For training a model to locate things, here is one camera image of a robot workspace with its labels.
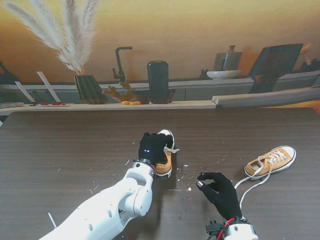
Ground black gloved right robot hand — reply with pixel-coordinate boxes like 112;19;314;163
196;171;243;221

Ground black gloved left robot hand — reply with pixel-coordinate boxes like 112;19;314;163
138;132;169;166

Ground orange canvas sneaker with laces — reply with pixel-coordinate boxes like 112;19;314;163
154;128;176;180

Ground dark low stand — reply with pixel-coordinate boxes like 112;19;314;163
134;88;176;105

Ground yellow cactus ornament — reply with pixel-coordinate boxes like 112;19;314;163
101;79;137;103

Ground black cylindrical canister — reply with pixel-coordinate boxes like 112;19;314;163
146;60;170;105

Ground dark green ribbed vase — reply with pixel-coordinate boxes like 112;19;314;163
73;74;108;105

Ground black kitchen faucet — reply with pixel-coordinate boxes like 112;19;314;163
111;46;134;81

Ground white bowl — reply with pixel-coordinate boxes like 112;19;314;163
206;69;243;80

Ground grey wooden plank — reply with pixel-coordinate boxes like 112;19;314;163
211;86;320;109

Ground red flat strips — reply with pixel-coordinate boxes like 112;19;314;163
37;102;69;107

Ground grey metal pot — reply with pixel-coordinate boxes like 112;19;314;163
213;45;243;72

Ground long white slat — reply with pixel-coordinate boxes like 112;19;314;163
36;71;62;103

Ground thin white strip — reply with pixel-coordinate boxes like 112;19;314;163
48;212;58;230

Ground white pampas grass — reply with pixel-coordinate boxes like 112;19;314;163
2;0;101;76

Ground short white slat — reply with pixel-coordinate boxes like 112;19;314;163
14;81;36;103

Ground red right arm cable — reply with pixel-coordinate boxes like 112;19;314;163
216;217;237;240

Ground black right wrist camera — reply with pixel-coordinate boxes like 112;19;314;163
205;219;225;235

